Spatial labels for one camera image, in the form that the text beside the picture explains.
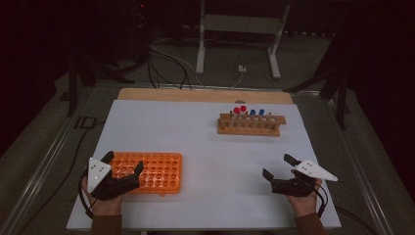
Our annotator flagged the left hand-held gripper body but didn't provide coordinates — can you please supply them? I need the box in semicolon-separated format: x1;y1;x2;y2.
86;157;141;202

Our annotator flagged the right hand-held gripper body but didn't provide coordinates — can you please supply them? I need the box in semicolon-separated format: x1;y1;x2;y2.
270;159;339;198

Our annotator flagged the orange plastic tube rack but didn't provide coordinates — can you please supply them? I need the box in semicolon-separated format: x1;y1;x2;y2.
109;151;183;196

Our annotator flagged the wooden test tube rack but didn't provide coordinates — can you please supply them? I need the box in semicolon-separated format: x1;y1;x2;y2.
217;112;287;137

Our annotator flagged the blue cap test tube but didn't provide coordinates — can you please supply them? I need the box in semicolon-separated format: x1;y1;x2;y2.
255;109;266;129
247;109;257;129

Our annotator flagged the person's right hand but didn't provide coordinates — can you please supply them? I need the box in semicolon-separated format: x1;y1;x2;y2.
285;168;324;218

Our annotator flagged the person's left hand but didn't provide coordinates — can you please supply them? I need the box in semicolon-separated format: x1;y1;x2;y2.
81;177;124;217

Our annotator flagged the white table mat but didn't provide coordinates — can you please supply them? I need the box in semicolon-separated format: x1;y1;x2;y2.
67;99;342;230

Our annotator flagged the black tripod stand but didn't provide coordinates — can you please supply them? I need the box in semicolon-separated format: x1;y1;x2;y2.
283;32;352;130
67;52;135;118

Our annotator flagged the dark equipment rack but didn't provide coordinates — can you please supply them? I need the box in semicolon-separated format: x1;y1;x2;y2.
130;0;154;67

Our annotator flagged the white metal stand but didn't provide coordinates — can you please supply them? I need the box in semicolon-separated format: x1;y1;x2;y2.
195;0;292;80

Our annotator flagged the left hand-held gripper cable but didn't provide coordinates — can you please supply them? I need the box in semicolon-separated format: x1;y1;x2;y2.
77;169;96;219

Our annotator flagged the hand-held gripper cable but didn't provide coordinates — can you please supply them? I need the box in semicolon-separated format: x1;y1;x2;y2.
314;182;329;219
77;169;96;219

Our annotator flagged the long black floor cable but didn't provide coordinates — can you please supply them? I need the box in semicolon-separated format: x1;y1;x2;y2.
16;120;107;235

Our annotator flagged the right hand-held gripper cable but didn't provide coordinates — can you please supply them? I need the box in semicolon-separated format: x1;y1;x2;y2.
314;182;329;219

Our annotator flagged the aluminium frame rail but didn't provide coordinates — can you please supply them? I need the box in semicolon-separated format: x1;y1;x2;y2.
0;85;99;235
324;96;395;235

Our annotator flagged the white plug with cable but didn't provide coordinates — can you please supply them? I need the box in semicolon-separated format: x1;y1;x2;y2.
230;64;248;88

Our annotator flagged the black floor cable bundle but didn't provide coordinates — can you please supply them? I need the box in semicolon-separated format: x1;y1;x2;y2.
146;42;194;90

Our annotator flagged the white floor cable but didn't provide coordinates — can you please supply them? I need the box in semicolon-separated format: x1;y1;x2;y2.
150;43;204;86

